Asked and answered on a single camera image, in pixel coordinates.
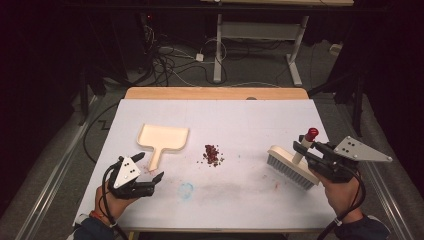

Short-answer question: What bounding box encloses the white brush with red-tipped handle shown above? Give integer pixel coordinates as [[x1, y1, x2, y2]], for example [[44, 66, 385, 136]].
[[266, 127, 322, 191]]

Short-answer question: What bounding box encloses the wooden table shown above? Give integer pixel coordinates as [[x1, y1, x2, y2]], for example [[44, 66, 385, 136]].
[[123, 86, 310, 101]]

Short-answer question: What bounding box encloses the cream plastic dustpan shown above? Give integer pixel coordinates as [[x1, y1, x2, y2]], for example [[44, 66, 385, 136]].
[[136, 123, 190, 173]]

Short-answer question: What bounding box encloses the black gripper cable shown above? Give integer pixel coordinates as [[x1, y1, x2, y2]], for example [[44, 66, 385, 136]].
[[315, 166, 367, 240], [100, 161, 130, 240]]

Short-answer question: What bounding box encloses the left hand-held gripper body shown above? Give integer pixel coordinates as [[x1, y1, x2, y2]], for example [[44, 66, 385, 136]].
[[106, 155, 156, 201]]

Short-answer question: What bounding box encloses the white table mat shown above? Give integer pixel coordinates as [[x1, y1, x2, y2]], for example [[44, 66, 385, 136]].
[[72, 98, 338, 231]]

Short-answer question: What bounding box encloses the bundle of floor cables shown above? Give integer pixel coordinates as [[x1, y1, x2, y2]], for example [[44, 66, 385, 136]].
[[139, 24, 231, 88]]

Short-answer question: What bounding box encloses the black metal stand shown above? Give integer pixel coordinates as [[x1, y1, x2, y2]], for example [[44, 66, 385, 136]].
[[308, 66, 368, 138], [77, 63, 108, 127]]

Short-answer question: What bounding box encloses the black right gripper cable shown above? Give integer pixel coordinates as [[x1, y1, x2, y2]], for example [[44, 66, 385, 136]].
[[315, 166, 367, 240]]

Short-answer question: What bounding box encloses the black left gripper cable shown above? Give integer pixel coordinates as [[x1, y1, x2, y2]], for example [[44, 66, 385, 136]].
[[100, 161, 130, 240]]

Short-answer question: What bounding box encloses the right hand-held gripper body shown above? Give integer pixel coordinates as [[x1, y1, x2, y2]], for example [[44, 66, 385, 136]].
[[305, 135, 394, 184]]

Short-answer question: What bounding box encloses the person's left hand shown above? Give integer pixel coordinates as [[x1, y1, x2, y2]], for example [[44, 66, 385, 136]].
[[94, 184, 142, 225]]

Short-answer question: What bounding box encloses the orange wrist band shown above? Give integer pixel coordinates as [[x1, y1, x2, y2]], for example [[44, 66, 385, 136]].
[[88, 209, 106, 222]]

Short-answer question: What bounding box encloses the pile of red crumbs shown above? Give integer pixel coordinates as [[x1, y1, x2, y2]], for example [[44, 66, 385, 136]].
[[195, 143, 226, 168]]

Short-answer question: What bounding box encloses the black floor cable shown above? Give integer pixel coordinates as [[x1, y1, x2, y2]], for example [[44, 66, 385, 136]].
[[82, 102, 120, 165]]

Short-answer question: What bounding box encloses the white metal desk frame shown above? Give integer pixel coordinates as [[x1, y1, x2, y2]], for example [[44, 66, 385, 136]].
[[199, 0, 355, 88]]

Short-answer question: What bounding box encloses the person's right hand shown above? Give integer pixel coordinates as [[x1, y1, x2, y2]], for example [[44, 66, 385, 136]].
[[308, 166, 364, 219]]

